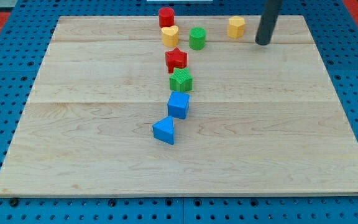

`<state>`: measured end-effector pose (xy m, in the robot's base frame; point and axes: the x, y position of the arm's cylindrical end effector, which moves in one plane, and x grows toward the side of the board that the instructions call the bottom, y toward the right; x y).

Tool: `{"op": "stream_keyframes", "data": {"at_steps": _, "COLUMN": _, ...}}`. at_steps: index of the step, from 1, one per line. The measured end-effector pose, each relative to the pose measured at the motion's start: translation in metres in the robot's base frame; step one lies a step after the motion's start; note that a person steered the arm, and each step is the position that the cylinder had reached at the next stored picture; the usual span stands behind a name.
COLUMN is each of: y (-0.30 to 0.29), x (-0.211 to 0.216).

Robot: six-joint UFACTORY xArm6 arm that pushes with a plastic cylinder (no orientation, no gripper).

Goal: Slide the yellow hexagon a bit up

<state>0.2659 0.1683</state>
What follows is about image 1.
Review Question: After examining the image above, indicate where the yellow hexagon block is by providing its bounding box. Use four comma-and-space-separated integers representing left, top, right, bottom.
227, 16, 246, 39

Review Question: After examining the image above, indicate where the blue cube block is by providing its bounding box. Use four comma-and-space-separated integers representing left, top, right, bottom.
167, 91, 190, 119

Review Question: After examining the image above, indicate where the blue triangle block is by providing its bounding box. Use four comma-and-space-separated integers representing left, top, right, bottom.
152, 116, 174, 145

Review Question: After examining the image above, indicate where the green star block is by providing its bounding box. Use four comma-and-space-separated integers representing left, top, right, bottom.
169, 68, 193, 93

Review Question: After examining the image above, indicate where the red star block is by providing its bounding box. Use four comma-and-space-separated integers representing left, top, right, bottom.
165, 47, 188, 73

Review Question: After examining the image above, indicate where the yellow heart block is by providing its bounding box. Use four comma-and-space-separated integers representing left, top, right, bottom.
161, 26, 179, 47

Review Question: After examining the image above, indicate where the green cylinder block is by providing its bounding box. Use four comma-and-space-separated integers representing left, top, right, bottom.
189, 27, 206, 50

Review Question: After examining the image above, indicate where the light wooden board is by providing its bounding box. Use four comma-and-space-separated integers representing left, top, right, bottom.
0, 16, 358, 198

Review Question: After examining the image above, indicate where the red cylinder block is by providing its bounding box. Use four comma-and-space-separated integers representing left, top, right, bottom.
158, 7, 175, 27

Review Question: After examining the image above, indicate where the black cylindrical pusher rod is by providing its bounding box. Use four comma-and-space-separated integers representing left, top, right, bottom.
255, 0, 283, 45

